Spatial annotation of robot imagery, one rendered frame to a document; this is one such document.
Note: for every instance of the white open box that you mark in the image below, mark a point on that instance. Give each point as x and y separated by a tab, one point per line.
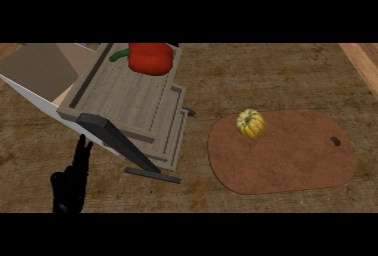
38	71

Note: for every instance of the brown oval cutting board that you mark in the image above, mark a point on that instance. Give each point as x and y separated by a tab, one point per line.
285	155

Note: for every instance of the grey wooden tiered basket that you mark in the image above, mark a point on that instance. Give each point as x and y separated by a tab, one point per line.
127	100

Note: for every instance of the red bell pepper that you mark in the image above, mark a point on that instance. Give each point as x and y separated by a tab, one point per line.
149	58

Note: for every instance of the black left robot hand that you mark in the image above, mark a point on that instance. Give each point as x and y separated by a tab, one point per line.
70	186

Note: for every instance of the yellow bell pepper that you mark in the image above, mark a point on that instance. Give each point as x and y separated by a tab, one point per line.
249	124

